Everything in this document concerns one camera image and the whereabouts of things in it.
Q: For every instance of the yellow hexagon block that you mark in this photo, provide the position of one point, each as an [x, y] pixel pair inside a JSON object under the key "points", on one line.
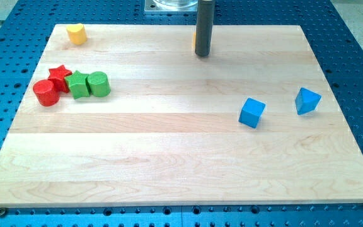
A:
{"points": [[193, 41]]}

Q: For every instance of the wooden board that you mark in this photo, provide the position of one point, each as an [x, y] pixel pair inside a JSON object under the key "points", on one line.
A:
{"points": [[168, 133]]}

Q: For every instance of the blue cube block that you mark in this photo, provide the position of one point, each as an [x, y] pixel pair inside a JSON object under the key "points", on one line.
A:
{"points": [[251, 112]]}

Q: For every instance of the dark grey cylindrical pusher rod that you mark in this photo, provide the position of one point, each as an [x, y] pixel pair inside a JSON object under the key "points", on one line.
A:
{"points": [[203, 33]]}

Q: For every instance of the green cylinder block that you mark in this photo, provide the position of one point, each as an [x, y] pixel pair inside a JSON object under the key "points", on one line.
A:
{"points": [[98, 83]]}

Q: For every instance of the green star block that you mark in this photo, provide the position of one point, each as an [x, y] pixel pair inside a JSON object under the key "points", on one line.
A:
{"points": [[78, 84]]}

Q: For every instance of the blue triangle block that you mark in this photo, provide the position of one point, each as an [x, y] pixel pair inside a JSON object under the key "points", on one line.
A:
{"points": [[306, 101]]}

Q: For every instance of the red star block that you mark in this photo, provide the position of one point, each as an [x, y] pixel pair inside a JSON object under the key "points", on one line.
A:
{"points": [[57, 76]]}

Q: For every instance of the yellow heart block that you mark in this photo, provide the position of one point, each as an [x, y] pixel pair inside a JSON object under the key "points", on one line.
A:
{"points": [[77, 33]]}

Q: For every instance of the red cylinder block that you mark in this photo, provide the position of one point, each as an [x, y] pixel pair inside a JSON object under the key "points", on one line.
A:
{"points": [[46, 93]]}

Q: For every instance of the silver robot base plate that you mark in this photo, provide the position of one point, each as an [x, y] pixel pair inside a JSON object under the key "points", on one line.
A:
{"points": [[170, 6]]}

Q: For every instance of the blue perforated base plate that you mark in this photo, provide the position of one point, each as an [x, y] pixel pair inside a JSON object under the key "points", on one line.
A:
{"points": [[335, 33]]}

